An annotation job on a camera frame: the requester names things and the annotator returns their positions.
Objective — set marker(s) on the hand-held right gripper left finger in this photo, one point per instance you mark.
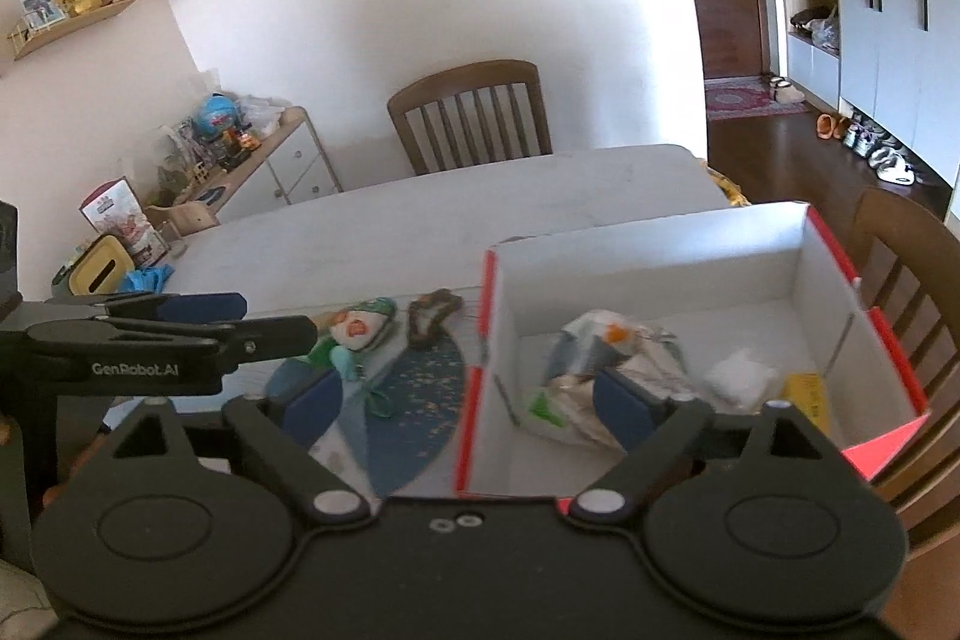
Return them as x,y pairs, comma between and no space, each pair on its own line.
311,411

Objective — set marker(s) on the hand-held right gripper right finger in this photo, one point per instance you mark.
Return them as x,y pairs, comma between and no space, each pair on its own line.
622,407

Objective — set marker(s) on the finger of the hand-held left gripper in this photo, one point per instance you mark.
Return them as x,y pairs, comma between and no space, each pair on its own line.
277,336
202,306

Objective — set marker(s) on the silver foil snack bag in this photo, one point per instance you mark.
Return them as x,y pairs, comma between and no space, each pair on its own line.
585,347

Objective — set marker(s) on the colourful snack packet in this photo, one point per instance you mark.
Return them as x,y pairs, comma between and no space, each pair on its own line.
360,325

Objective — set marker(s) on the small cartoon face plush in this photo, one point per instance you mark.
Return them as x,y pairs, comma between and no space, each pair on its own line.
742,377

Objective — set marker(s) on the red and white cardboard box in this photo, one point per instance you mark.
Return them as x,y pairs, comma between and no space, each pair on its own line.
637,265

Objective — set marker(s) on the yellow cardboard box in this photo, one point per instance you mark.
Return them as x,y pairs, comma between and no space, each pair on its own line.
808,400

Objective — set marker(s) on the blue crumpled cloth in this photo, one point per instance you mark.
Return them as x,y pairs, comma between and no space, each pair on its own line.
146,280

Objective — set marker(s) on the small wooden child seat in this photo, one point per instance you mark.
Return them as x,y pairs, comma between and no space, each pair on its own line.
184,218

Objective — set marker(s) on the yellow tissue box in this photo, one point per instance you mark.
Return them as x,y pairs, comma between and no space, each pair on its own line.
97,269

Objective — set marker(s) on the red and white printed carton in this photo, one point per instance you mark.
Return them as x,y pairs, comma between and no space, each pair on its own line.
120,216

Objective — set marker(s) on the white sideboard with wooden top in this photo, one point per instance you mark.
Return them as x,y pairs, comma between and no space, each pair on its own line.
300,168

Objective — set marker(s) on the blue globe toy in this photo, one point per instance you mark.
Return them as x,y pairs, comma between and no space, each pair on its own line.
217,115

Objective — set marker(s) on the wooden dining chair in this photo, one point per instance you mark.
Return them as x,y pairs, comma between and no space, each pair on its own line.
911,280
472,115

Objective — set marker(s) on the patterned red door rug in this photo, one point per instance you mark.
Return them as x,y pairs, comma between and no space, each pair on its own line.
742,100

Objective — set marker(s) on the small photo card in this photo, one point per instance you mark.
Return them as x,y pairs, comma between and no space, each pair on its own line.
39,6

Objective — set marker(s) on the pair of orange shoes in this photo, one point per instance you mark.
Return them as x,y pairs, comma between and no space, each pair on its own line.
832,126

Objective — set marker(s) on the pair of beige slippers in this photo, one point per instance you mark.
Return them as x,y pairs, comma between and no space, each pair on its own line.
784,89

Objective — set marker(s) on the row of mixed shoes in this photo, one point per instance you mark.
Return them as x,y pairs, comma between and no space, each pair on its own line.
881,153

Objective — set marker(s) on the wooden wall shelf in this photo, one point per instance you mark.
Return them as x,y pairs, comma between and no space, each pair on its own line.
75,29

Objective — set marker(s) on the white wall cabinet unit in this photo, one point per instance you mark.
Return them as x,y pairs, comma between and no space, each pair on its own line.
892,33

